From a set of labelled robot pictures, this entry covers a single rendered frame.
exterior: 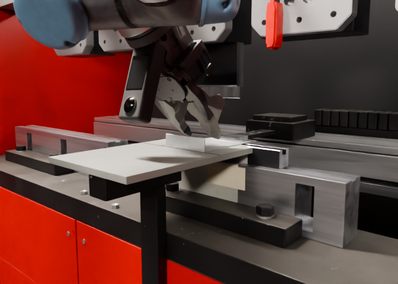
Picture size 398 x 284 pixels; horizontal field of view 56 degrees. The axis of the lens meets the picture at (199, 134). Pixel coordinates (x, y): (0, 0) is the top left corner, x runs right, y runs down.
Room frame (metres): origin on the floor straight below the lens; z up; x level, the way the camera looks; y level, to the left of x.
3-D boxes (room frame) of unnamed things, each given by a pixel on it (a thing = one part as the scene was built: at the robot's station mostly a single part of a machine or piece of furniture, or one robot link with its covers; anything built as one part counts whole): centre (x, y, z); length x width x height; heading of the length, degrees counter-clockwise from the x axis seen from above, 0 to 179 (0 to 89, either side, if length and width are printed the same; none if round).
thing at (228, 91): (0.69, -0.03, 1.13); 0.10 x 0.02 x 0.10; 49
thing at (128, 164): (0.57, 0.06, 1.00); 0.26 x 0.18 x 0.01; 139
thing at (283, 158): (0.66, -0.06, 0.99); 0.20 x 0.03 x 0.03; 49
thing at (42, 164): (1.04, 0.46, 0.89); 0.30 x 0.05 x 0.03; 49
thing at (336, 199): (0.65, -0.07, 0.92); 0.39 x 0.06 x 0.10; 49
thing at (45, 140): (1.05, 0.38, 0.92); 0.50 x 0.06 x 0.10; 49
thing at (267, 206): (0.55, -0.10, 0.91); 0.03 x 0.03 x 0.02
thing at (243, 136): (0.80, -0.14, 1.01); 0.26 x 0.12 x 0.05; 139
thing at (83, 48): (0.96, 0.29, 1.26); 0.15 x 0.09 x 0.17; 49
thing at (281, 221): (0.62, -0.03, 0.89); 0.30 x 0.05 x 0.03; 49
